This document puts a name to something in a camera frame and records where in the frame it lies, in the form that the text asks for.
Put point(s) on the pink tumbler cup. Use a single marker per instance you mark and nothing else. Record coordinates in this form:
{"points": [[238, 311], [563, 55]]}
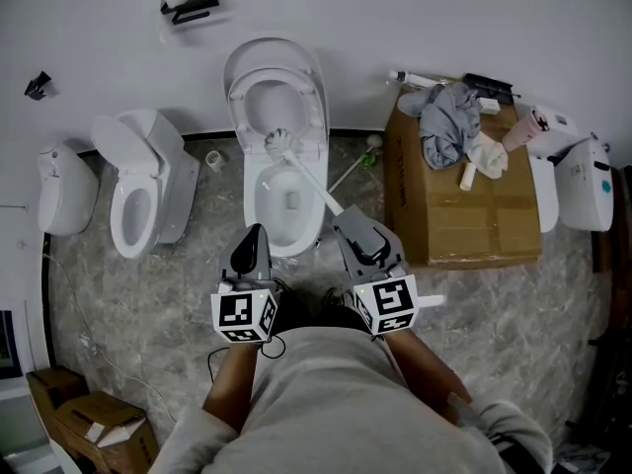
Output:
{"points": [[523, 131]]}

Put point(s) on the small white box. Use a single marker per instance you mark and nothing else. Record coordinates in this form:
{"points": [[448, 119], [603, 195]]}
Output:
{"points": [[488, 105]]}

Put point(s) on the white toilet with round sticker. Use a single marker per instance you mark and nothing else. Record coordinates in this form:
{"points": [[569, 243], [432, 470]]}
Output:
{"points": [[585, 190]]}

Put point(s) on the round floor drain cover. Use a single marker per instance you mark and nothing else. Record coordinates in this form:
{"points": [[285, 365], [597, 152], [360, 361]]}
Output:
{"points": [[215, 160]]}

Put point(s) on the white toilet tank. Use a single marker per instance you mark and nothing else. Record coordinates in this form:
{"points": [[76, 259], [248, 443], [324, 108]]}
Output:
{"points": [[560, 124]]}

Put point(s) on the person's grey sweatshirt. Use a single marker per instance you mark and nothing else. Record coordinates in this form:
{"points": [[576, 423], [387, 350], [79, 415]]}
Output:
{"points": [[336, 403]]}

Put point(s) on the toilet brush with green holder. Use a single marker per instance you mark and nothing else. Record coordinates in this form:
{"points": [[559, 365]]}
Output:
{"points": [[373, 142]]}

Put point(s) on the cardboard box with white paper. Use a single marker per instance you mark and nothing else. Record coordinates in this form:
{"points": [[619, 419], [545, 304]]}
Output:
{"points": [[123, 452]]}

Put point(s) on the white crumpled cloth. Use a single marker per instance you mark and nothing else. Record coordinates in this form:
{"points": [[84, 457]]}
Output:
{"points": [[491, 158]]}

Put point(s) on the person's right shoe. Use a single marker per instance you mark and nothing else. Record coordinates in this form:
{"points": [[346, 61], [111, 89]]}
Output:
{"points": [[333, 296]]}

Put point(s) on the person's left shoe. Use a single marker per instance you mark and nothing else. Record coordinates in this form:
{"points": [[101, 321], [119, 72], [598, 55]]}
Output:
{"points": [[285, 288]]}

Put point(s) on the small cardboard box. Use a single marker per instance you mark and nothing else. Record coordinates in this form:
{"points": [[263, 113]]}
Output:
{"points": [[52, 388]]}

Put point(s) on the black metal rack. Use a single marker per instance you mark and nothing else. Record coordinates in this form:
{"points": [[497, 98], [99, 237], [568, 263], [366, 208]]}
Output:
{"points": [[489, 82]]}

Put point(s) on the person's black shorts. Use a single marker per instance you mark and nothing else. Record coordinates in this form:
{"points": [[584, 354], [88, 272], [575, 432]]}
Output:
{"points": [[316, 316]]}

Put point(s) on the large cardboard box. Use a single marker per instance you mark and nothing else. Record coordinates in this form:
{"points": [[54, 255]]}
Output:
{"points": [[459, 225]]}

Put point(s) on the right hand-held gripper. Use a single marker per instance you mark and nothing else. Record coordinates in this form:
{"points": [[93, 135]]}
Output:
{"points": [[387, 304]]}

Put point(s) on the person's right forearm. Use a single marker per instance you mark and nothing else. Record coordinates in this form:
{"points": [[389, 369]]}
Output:
{"points": [[424, 378]]}

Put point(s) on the grey crumpled cloth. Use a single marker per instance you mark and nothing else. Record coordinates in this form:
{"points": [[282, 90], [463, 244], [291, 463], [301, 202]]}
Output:
{"points": [[449, 126]]}

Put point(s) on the dark wooden furniture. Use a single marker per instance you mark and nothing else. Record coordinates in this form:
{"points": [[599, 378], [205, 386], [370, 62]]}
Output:
{"points": [[619, 289]]}

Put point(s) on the white toilet brush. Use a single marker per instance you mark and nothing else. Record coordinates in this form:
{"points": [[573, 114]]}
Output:
{"points": [[308, 176]]}

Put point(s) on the white toilet with angular tank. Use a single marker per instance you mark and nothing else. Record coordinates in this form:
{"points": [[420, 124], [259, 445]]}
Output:
{"points": [[163, 166]]}

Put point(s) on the black wall hook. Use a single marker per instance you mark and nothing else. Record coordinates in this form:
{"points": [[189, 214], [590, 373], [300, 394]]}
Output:
{"points": [[37, 86]]}

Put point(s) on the person's left forearm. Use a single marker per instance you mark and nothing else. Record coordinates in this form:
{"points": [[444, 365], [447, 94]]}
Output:
{"points": [[232, 388]]}

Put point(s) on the clear sealant tube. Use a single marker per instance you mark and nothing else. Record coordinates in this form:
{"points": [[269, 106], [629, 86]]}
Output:
{"points": [[412, 78]]}

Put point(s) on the person's shoe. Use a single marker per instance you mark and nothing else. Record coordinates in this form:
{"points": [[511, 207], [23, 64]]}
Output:
{"points": [[333, 296], [285, 288]]}

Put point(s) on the small white tube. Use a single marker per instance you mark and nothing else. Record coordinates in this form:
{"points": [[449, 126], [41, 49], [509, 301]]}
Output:
{"points": [[467, 176]]}

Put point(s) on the white toilet bowl lid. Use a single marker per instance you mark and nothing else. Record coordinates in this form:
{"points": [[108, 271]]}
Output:
{"points": [[286, 200]]}

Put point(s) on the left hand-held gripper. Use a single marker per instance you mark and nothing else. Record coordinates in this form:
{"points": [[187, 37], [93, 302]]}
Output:
{"points": [[242, 314]]}

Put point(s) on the pale grey cloth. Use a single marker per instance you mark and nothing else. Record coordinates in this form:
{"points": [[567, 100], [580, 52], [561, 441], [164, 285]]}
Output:
{"points": [[412, 102]]}

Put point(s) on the white narrow ceramic toilet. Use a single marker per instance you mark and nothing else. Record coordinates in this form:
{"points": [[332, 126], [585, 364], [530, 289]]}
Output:
{"points": [[543, 195]]}

